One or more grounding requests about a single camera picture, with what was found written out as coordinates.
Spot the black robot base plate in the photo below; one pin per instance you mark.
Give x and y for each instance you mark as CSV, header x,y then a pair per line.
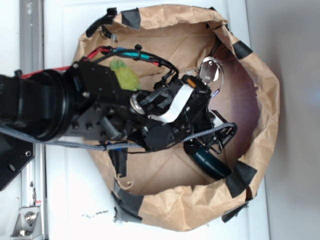
x,y
15,154

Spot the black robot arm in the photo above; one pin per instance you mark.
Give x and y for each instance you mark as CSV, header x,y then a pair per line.
x,y
88,101

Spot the metal corner bracket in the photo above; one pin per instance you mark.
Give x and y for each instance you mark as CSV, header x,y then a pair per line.
x,y
28,225

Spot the dark green toy cucumber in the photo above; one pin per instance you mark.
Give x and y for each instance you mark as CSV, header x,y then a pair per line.
x,y
210,164

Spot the aluminium rail frame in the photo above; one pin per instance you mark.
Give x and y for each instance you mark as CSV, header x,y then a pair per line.
x,y
33,176

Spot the brown paper bag bin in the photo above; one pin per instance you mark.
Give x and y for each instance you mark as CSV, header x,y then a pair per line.
x,y
166,188

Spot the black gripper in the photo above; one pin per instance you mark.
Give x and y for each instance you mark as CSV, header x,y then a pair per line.
x,y
178,113

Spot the green plush toy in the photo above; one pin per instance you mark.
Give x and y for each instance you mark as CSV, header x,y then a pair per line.
x,y
127,78

